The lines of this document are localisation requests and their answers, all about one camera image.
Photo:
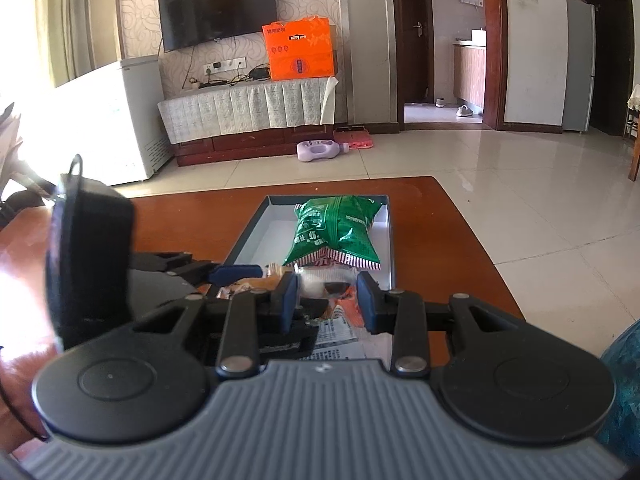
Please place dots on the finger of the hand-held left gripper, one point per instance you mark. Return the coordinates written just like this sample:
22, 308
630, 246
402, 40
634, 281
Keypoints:
300, 340
235, 272

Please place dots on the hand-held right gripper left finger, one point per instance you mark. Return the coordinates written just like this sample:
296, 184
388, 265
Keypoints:
286, 305

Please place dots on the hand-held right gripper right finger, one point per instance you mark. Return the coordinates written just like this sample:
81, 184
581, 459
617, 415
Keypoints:
369, 305

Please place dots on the orange-red stick snack packet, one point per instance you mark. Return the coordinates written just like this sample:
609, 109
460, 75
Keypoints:
271, 277

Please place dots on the clear orange fried-ball snack packet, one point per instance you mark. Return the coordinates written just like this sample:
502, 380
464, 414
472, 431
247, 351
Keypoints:
325, 276

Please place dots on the dark-rimmed white box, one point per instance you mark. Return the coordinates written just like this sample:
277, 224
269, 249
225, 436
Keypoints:
272, 225

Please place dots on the person's left forearm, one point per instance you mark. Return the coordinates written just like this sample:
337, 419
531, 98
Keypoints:
17, 400

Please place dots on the white printed snack packet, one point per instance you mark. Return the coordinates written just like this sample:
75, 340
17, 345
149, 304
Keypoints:
335, 342

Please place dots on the green snack packet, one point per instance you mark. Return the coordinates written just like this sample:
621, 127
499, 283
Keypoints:
335, 230

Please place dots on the dark wooden television cabinet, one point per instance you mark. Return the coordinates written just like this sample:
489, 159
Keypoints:
250, 142

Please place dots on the white chest freezer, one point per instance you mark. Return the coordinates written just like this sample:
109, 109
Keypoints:
115, 125

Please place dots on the purple detergent bottle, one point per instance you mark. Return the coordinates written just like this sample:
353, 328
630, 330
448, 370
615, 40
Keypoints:
320, 151

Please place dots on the pale lace tablecloth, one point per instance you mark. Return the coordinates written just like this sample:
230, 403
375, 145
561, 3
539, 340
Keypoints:
240, 110

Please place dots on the black set-top device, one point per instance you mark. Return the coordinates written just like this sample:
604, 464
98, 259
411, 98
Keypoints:
210, 84

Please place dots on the black router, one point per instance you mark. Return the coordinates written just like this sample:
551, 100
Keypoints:
259, 73

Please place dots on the orange gift box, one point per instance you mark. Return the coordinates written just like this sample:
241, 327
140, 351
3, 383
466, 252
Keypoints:
300, 50

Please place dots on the pale curtain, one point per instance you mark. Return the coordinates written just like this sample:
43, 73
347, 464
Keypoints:
75, 15

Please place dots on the wooden kitchen counter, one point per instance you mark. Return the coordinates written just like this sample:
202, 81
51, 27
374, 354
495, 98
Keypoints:
470, 75

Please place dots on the black flat television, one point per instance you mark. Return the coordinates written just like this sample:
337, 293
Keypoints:
217, 7

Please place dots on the teal patterned cloth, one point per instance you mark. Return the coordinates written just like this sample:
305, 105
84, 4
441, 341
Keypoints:
622, 400

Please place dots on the silver refrigerator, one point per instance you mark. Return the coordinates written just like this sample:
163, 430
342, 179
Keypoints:
579, 65

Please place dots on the white wall outlets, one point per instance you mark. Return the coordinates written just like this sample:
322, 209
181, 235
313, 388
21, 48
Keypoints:
225, 64

